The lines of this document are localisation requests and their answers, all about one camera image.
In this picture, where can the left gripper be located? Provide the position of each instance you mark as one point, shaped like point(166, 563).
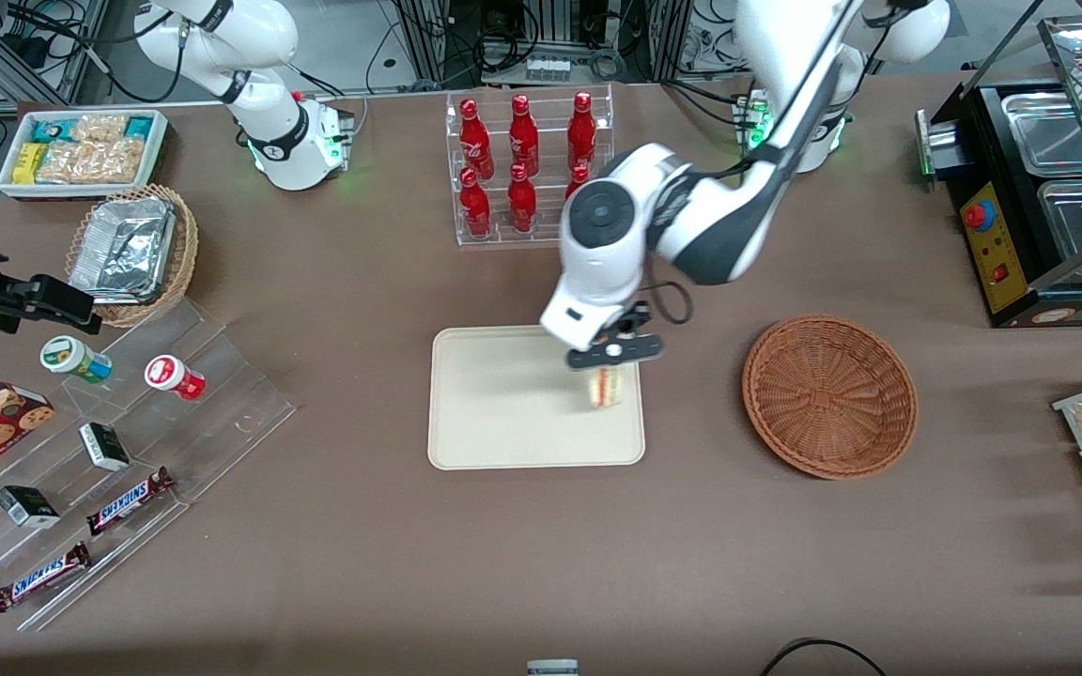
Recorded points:
point(633, 320)

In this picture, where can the sandwich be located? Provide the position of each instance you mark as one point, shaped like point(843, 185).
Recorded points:
point(605, 387)

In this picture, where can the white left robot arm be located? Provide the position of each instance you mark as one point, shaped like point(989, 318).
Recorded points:
point(719, 225)

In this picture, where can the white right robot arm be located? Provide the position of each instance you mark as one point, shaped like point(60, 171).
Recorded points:
point(273, 131)

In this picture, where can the beige plastic tray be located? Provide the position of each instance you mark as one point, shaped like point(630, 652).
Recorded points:
point(513, 404)

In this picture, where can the light wicker basket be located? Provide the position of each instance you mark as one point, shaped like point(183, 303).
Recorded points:
point(186, 244)

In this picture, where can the brown round wicker basket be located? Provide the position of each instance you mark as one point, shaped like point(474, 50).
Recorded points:
point(830, 399)

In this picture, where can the green lidded sunflower jar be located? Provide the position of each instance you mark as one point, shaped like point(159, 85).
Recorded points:
point(67, 355)

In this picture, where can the aluminium foil container stack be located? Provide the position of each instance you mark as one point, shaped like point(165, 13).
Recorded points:
point(123, 249)

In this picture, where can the yellow snack packet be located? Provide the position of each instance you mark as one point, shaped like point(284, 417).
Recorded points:
point(30, 162)

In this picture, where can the clear cracker snack bag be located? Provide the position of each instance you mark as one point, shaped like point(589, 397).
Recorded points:
point(95, 161)

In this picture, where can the red lidded small jar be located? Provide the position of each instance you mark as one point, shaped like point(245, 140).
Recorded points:
point(170, 376)

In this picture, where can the clear acrylic bottle rack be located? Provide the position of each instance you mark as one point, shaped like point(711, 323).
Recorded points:
point(546, 211)

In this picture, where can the small dark green box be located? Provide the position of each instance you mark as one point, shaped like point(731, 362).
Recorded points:
point(104, 447)
point(26, 507)

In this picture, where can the teal snack packet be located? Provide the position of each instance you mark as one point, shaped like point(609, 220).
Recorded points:
point(51, 130)

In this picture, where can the red cola bottle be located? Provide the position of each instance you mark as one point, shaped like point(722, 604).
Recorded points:
point(582, 130)
point(473, 131)
point(475, 207)
point(521, 202)
point(578, 180)
point(523, 133)

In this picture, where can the white plastic snack bin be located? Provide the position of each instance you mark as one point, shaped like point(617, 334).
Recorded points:
point(161, 150)

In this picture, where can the clear acrylic stepped display stand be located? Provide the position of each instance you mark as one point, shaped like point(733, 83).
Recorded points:
point(222, 413)

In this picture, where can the Snickers chocolate bar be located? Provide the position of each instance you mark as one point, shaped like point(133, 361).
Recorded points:
point(130, 500)
point(40, 577)

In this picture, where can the white power strip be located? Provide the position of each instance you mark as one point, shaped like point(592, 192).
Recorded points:
point(548, 68)

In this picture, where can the small grey white object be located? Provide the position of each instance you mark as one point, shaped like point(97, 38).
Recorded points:
point(552, 668)

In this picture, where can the black food warmer appliance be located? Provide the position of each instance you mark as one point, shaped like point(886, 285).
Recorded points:
point(996, 272)

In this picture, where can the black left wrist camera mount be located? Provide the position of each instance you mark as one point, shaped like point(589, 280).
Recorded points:
point(633, 319)

